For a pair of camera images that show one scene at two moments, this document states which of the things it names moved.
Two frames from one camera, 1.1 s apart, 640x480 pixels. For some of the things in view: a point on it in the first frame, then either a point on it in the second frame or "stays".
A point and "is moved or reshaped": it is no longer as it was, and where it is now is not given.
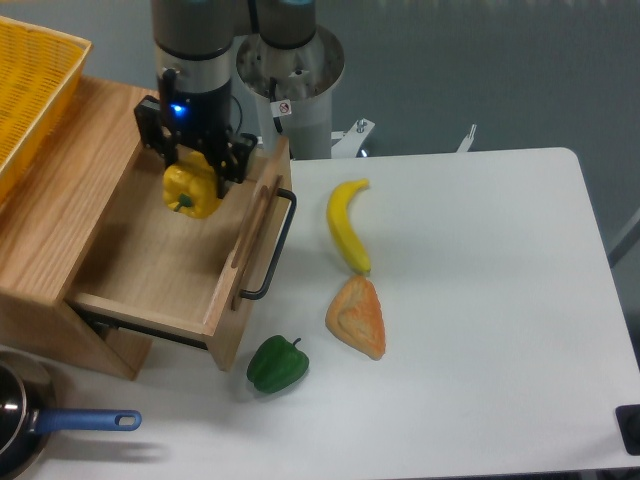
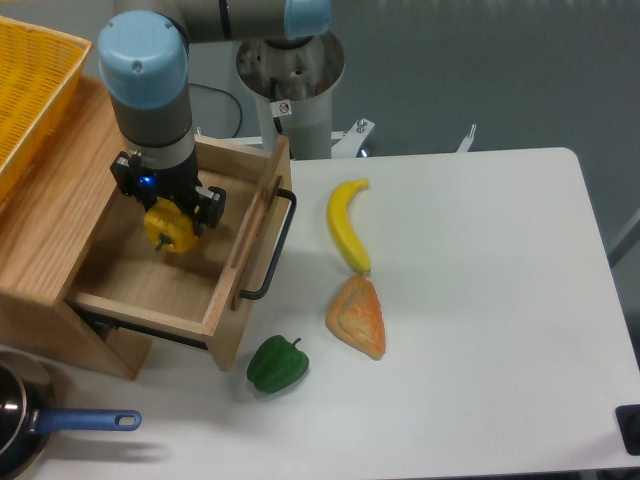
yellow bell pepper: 191,186 is moved or reshaped
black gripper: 199,119 to 152,183
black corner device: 628,420 stays
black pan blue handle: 28,415 stays
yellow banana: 339,217 stays
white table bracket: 349,141 stays
